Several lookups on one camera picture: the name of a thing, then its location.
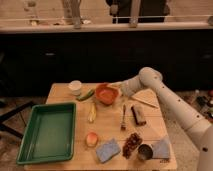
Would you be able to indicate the metal cup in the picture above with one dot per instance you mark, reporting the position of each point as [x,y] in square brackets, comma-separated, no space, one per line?
[145,152]

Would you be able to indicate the green cucumber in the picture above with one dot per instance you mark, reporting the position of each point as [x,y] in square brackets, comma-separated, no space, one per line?
[89,94]

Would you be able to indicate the orange bowl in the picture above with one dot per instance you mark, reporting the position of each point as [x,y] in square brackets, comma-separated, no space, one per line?
[105,94]

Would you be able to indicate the green plastic tray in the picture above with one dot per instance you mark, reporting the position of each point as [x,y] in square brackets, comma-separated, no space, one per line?
[49,135]

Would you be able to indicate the dark grape bunch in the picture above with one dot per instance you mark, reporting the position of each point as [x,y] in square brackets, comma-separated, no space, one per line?
[131,143]

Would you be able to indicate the yellow corn cob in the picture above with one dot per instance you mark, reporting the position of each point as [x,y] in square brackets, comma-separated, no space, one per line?
[92,113]

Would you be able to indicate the white paper cup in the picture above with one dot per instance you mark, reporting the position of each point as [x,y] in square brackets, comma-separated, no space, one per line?
[75,87]

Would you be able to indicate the wooden handled spoon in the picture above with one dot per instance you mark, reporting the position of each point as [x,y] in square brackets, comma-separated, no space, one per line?
[144,102]

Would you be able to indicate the peach fruit toy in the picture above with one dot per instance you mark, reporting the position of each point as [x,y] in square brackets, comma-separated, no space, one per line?
[91,139]

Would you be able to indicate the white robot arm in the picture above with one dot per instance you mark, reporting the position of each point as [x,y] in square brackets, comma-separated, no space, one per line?
[196,126]

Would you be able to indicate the brown chocolate bar block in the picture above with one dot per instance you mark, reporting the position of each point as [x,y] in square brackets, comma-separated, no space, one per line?
[138,115]

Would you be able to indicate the blue sponge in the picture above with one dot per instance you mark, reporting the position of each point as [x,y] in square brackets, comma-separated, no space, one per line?
[107,150]

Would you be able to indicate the metal fork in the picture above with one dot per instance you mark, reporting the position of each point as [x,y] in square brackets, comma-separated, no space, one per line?
[123,124]

